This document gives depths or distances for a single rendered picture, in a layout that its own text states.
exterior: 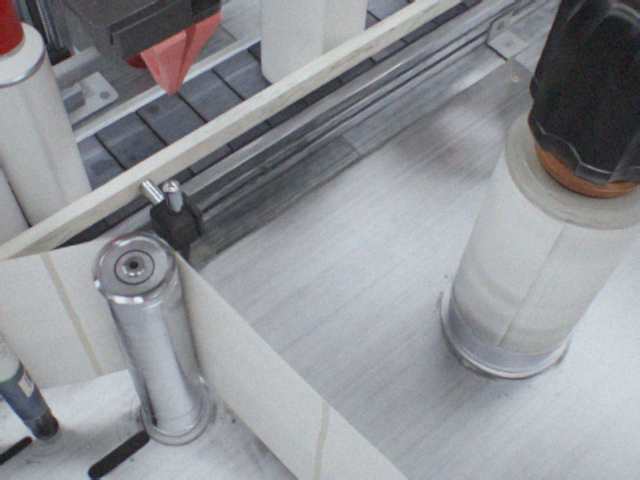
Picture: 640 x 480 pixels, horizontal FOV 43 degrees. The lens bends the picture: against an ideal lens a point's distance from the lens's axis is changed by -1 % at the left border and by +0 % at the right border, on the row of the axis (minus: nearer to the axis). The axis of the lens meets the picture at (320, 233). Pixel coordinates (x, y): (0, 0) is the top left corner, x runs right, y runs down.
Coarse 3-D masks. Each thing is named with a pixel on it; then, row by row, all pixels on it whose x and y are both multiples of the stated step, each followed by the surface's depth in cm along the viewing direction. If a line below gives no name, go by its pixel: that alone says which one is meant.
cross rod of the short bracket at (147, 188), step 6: (144, 180) 58; (150, 180) 58; (144, 186) 58; (150, 186) 58; (156, 186) 58; (144, 192) 58; (150, 192) 58; (156, 192) 58; (162, 192) 58; (150, 198) 58; (156, 198) 57; (162, 198) 57
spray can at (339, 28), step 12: (336, 0) 64; (348, 0) 64; (360, 0) 65; (336, 12) 65; (348, 12) 65; (360, 12) 66; (324, 24) 66; (336, 24) 66; (348, 24) 66; (360, 24) 67; (324, 36) 67; (336, 36) 67; (348, 36) 68; (324, 48) 69
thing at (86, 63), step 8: (224, 0) 63; (232, 0) 63; (88, 48) 58; (80, 56) 57; (88, 56) 58; (96, 56) 58; (56, 64) 57; (64, 64) 57; (72, 64) 57; (80, 64) 57; (88, 64) 57; (96, 64) 58; (104, 64) 59; (56, 72) 57; (64, 72) 57; (72, 72) 57; (80, 72) 57; (88, 72) 58; (56, 80) 56; (64, 80) 57; (72, 80) 57; (80, 80) 58; (64, 88) 57
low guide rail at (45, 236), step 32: (448, 0) 71; (384, 32) 67; (320, 64) 65; (352, 64) 67; (256, 96) 62; (288, 96) 64; (224, 128) 61; (160, 160) 59; (192, 160) 61; (96, 192) 57; (128, 192) 58; (64, 224) 56; (0, 256) 54
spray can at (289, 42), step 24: (264, 0) 61; (288, 0) 59; (312, 0) 60; (264, 24) 63; (288, 24) 61; (312, 24) 62; (264, 48) 65; (288, 48) 63; (312, 48) 64; (264, 72) 67; (288, 72) 65
